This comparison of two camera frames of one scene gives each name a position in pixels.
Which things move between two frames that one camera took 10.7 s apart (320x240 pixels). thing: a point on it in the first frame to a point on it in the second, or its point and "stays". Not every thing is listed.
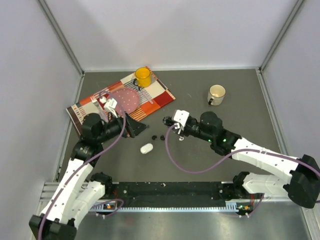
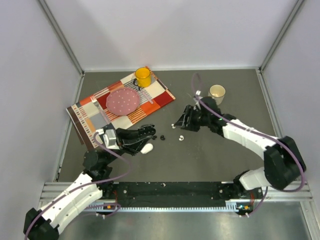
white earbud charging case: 146,148 stays
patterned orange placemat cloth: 151,97 stays
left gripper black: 132,128 to 127,140
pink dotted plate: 128,99 stays
